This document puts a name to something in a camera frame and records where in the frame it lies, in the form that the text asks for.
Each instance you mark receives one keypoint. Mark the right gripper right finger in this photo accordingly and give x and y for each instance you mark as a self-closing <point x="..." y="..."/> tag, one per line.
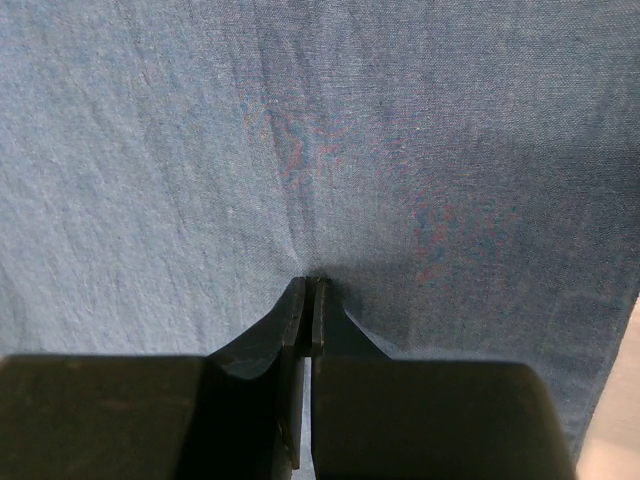
<point x="373" y="417"/>

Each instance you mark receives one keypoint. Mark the blue cloth napkin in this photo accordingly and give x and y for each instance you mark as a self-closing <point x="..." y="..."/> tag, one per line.
<point x="466" y="172"/>

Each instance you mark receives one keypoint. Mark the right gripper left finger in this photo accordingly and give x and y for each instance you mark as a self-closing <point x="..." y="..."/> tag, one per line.
<point x="233" y="414"/>

